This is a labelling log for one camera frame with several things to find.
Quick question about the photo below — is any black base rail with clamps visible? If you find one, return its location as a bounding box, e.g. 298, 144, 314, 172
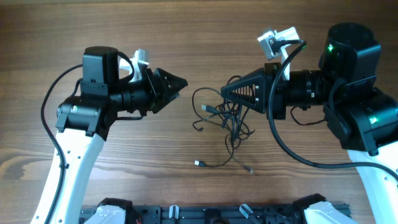
78, 204, 308, 224

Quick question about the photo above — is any black USB cable bundle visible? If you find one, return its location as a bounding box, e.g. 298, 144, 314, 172
191, 75, 256, 175

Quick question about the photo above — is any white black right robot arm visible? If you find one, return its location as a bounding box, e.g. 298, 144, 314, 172
221, 22, 397, 223

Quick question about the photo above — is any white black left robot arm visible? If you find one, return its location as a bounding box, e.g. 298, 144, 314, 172
32, 46, 188, 223

